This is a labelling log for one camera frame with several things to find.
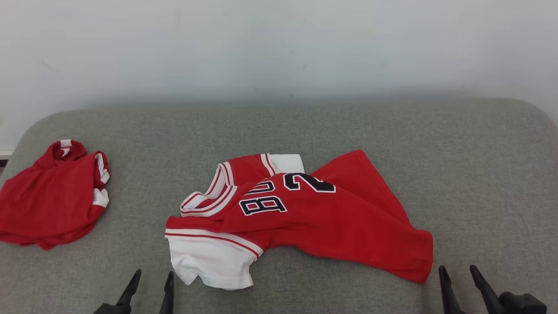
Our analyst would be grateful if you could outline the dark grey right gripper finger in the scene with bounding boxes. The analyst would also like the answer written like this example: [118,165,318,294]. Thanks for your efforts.
[469,264,507,314]
[439,265,465,314]

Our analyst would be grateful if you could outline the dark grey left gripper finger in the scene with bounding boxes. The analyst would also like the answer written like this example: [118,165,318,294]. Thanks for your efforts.
[159,271,175,314]
[115,269,143,307]

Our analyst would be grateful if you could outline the red garment with white trim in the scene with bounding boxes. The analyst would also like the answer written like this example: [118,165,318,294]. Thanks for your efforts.
[0,140,110,251]

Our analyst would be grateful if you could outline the red jersey with number print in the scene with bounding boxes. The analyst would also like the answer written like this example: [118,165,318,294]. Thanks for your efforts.
[165,149,434,291]

